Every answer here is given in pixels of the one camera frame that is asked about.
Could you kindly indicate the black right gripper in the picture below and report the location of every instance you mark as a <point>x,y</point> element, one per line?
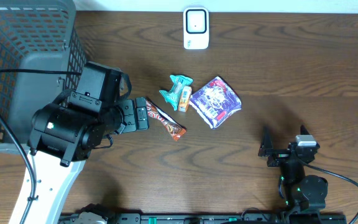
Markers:
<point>266,149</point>

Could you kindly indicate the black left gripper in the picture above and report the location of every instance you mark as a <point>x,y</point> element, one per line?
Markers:
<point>130,115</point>

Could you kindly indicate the red orange snack bar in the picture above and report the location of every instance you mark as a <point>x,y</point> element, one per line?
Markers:
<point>174,129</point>

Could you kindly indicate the teal candy packet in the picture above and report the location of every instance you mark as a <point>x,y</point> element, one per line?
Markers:
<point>173,95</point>

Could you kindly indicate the small orange white box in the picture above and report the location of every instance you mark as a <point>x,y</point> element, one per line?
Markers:
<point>184,99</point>

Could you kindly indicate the purple snack packet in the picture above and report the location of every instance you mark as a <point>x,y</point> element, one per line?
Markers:
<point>215,102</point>

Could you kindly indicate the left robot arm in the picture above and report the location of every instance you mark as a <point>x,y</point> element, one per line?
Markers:
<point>60,142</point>

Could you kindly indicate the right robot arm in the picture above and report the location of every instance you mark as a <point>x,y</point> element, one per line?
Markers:
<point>304,195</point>

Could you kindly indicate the white barcode scanner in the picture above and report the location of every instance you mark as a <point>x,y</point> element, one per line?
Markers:
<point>195,28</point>

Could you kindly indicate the grey plastic mesh basket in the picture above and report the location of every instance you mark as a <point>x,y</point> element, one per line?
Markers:
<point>39,42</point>

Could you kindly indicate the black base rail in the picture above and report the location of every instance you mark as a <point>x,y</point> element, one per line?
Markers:
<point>135,218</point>

